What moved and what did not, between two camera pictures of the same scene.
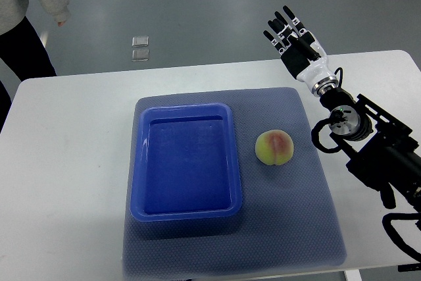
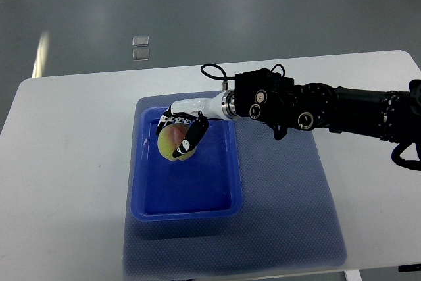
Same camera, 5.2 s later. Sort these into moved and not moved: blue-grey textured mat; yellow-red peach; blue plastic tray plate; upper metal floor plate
Moved: yellow-red peach
Not moved: blue plastic tray plate; blue-grey textured mat; upper metal floor plate
